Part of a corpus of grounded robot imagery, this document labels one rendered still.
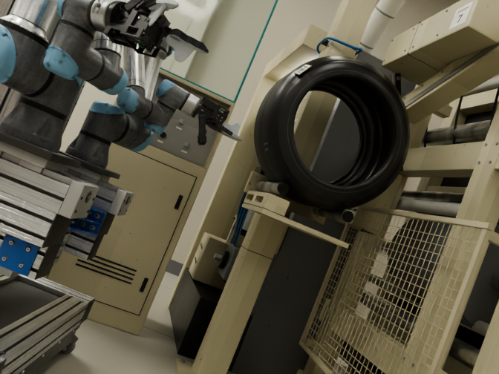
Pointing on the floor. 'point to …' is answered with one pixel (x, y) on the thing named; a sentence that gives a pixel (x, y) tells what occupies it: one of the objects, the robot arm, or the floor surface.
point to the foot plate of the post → (183, 366)
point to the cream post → (216, 326)
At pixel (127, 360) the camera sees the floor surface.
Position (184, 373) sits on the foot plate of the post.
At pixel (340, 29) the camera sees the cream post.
